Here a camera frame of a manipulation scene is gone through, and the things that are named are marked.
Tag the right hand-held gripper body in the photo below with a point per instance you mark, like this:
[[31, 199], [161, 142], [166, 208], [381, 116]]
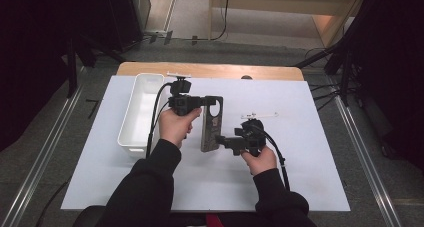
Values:
[[253, 137]]

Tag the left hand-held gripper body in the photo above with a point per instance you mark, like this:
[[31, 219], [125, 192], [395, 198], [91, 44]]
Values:
[[181, 102]]

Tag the dark patterned phone case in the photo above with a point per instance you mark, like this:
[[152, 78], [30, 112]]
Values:
[[211, 127]]

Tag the white plastic storage bin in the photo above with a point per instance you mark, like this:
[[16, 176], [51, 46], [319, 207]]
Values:
[[140, 113]]

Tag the person's left hand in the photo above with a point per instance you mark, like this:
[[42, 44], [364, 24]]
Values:
[[175, 127]]

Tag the person's right hand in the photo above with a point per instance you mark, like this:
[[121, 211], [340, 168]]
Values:
[[263, 162]]

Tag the dark round table grommet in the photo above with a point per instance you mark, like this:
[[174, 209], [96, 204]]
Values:
[[246, 77]]

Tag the white board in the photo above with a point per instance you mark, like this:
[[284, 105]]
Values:
[[300, 147]]

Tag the person's dark clothing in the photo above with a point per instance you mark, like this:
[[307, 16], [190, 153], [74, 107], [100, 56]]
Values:
[[240, 220]]

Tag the red fabric patch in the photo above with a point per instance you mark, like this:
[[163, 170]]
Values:
[[214, 221]]

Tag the dark cabinet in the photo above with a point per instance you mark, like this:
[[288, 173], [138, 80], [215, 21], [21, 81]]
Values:
[[123, 17]]

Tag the black metal stand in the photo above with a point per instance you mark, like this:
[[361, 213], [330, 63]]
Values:
[[346, 70]]

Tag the light wooden shelf unit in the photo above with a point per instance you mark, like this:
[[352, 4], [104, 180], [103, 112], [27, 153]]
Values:
[[283, 0]]

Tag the black curtain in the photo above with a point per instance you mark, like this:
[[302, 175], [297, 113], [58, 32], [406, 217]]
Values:
[[30, 53], [393, 53]]

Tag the metal floor rail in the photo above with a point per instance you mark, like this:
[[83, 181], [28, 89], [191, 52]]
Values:
[[43, 160], [366, 163]]

